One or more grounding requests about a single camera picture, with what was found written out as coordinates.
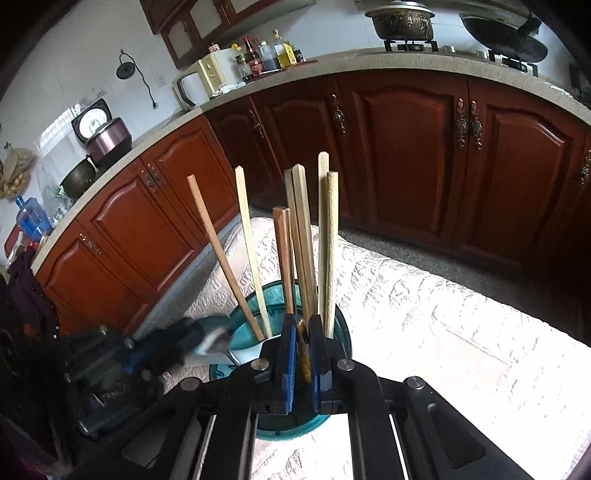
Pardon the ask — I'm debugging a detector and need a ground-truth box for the purple rice cooker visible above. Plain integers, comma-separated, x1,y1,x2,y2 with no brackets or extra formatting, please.
71,98,136,170

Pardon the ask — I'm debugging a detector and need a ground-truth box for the blue water jug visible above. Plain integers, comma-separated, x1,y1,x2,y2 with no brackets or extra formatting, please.
15,195,55,241

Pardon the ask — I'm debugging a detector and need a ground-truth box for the dark purple jacket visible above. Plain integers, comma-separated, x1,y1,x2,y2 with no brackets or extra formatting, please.
6,251,62,335

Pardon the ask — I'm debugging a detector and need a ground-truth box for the cream countertop appliance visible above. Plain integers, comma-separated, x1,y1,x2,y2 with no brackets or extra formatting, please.
198,50,237,94

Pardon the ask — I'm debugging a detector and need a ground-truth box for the grey stone kitchen countertop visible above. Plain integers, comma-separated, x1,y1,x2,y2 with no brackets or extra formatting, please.
30,47,591,273

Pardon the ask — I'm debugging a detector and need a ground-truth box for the dark cooking pot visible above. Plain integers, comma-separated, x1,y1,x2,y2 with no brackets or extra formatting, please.
365,0,437,43

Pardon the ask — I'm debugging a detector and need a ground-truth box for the dark soy sauce bottle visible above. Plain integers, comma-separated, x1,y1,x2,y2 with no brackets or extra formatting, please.
244,37,265,75

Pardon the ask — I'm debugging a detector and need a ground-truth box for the wooden kitchen base cabinet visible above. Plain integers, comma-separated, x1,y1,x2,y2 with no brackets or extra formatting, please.
34,69,591,337

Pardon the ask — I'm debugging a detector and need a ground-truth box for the black wok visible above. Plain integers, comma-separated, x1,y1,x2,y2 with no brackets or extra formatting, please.
459,11,551,64

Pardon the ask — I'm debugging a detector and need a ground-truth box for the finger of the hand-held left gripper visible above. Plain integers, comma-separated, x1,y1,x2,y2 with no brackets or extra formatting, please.
126,320,208,378

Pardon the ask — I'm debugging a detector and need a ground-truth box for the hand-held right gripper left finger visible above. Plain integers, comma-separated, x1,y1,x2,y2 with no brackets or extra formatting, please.
69,314,297,480

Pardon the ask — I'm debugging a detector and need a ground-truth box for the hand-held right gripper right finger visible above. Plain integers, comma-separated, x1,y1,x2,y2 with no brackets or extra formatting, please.
308,314,532,480

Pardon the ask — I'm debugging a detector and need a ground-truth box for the gas stove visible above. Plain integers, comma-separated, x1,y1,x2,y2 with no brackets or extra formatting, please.
382,39,542,78

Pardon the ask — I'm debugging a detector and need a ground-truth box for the green label bottle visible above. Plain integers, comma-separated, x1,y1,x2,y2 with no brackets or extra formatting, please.
235,45,251,82

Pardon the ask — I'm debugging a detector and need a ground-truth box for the white plastic rice spoon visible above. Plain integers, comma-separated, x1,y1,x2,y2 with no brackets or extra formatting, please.
203,318,278,365

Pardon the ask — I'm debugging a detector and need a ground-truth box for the dark metal bowl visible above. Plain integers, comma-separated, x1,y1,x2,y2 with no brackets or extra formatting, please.
61,156,99,200

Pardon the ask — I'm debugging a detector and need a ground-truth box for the quilted pink tablecloth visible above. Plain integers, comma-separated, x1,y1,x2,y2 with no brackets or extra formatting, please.
185,217,591,480

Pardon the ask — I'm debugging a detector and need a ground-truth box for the white electric kettle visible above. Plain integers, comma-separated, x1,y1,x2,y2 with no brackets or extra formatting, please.
174,72,212,110

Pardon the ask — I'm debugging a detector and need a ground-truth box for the clear seasoning bottle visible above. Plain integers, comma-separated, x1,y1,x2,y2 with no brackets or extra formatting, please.
259,40,280,72

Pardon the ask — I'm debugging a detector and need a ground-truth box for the bag of potatoes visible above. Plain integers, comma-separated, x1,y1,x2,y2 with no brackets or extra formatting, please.
0,147,36,200

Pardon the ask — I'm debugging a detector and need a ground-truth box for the floral utensil holder teal rim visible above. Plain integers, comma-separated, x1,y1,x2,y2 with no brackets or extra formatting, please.
209,281,352,440

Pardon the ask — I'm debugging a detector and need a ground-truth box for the black round wall fixture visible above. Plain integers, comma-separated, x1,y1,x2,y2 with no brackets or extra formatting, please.
115,52,160,109

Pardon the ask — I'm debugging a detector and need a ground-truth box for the yellow oil bottle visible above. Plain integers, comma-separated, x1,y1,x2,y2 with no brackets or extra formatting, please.
272,30,297,68

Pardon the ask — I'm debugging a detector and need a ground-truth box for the wooden wall cabinet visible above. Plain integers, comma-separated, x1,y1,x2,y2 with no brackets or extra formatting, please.
139,0,317,71

